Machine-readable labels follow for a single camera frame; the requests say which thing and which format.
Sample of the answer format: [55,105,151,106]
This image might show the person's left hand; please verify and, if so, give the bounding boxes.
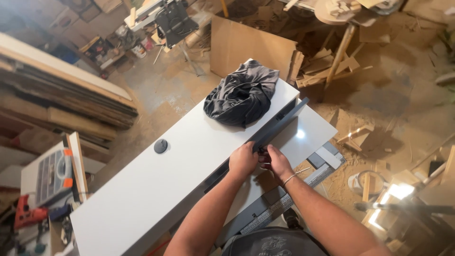
[228,141,266,179]

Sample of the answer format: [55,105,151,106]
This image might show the person's right hand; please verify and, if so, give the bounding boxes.
[258,144,296,184]

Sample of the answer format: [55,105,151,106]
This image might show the dark grey flap panel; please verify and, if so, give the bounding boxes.
[204,97,310,194]

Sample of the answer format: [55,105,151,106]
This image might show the dark grey crumpled cloth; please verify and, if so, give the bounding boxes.
[203,60,280,129]

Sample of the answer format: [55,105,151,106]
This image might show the white glossy panel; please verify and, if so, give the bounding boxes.
[223,105,338,225]

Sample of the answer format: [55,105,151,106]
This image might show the long metal ruler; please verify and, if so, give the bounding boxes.
[240,164,337,235]

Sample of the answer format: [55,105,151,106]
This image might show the grey saw table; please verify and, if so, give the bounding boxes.
[216,142,347,247]

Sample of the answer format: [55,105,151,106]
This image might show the black shoe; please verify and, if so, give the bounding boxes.
[283,208,303,229]

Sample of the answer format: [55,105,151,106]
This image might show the white desk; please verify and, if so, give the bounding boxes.
[70,59,301,256]

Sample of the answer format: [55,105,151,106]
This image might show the person's dark printed shirt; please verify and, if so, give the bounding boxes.
[222,227,331,256]

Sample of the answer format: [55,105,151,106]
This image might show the large brown fibreboard sheet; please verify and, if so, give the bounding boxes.
[209,15,298,81]

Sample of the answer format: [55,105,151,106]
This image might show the pile of wood offcuts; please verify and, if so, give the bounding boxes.
[288,47,374,89]

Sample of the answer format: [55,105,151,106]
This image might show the white coiled band roll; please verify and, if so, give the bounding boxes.
[348,170,387,197]

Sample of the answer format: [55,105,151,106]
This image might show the round wooden table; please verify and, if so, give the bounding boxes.
[314,0,377,90]

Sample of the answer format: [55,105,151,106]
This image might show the black saw machine on stand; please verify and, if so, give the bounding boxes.
[124,0,200,50]

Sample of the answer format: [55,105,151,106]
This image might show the white paint bucket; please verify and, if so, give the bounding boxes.
[130,43,147,59]

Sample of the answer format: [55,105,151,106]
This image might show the white-faced board upright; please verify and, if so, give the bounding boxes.
[65,132,89,204]

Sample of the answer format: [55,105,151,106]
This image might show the cluttered low shelf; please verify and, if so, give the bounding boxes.
[79,35,126,71]

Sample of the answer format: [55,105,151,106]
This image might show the stack of wooden boards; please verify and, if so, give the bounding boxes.
[0,32,139,147]

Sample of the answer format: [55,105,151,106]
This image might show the grey organizer case orange latches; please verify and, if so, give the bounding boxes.
[35,148,74,207]

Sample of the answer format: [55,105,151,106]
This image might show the blue power tool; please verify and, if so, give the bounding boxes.
[49,204,72,222]

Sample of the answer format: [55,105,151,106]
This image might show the red power tool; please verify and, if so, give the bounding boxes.
[14,194,49,230]

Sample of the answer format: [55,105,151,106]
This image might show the small wooden bracket piece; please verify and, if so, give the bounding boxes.
[336,124,376,153]

